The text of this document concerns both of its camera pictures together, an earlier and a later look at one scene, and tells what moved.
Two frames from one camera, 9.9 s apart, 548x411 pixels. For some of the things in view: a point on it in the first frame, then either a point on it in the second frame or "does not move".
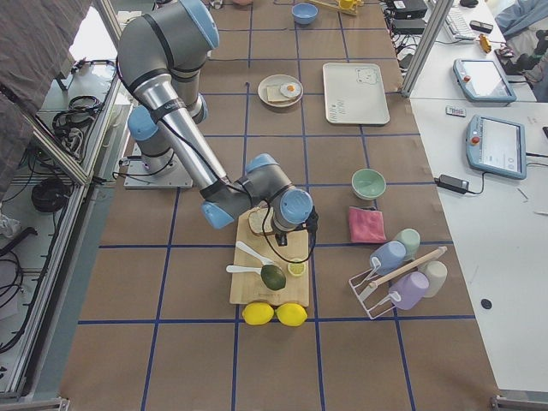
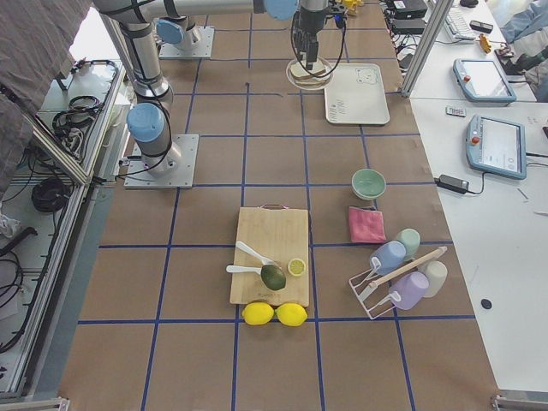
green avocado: (273, 276) does not move
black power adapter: (453, 184) does not move
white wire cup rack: (372, 286) does not move
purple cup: (407, 292) does not move
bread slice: (275, 94) to (320, 79)
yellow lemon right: (291, 314) does not move
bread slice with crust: (261, 221) to (299, 70)
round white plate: (280, 90) to (319, 76)
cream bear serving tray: (354, 93) does not move
